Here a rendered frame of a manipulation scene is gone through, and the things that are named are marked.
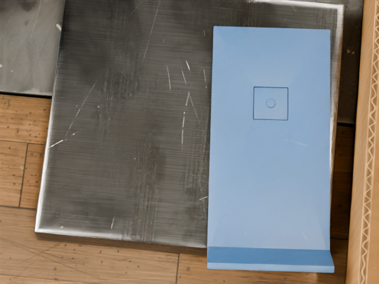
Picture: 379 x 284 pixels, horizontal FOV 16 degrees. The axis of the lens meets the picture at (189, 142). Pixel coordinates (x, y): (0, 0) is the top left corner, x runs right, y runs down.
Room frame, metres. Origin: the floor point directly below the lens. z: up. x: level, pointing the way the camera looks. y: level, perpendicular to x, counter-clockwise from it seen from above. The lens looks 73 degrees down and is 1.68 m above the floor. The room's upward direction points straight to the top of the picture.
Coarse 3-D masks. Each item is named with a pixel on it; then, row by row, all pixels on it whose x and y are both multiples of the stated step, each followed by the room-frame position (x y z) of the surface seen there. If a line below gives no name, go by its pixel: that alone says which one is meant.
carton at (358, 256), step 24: (360, 48) 0.30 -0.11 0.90; (360, 72) 0.28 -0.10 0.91; (360, 96) 0.26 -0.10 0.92; (360, 120) 0.24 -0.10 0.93; (360, 144) 0.23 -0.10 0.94; (360, 168) 0.21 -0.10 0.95; (360, 192) 0.19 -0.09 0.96; (360, 216) 0.18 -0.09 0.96; (360, 240) 0.16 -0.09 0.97; (360, 264) 0.15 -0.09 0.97
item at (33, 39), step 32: (0, 0) 0.33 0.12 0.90; (32, 0) 0.33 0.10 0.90; (64, 0) 0.33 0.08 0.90; (320, 0) 0.33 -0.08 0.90; (352, 0) 0.33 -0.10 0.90; (0, 32) 0.31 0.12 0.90; (32, 32) 0.31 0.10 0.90; (352, 32) 0.31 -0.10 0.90; (32, 64) 0.29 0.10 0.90; (352, 64) 0.29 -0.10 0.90; (32, 96) 0.27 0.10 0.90; (352, 96) 0.27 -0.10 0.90
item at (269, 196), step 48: (240, 48) 0.29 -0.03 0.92; (288, 48) 0.29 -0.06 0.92; (240, 96) 0.26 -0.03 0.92; (288, 96) 0.26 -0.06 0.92; (240, 144) 0.23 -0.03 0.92; (288, 144) 0.23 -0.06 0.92; (240, 192) 0.20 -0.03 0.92; (288, 192) 0.20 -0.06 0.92; (240, 240) 0.17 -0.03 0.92; (288, 240) 0.17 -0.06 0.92
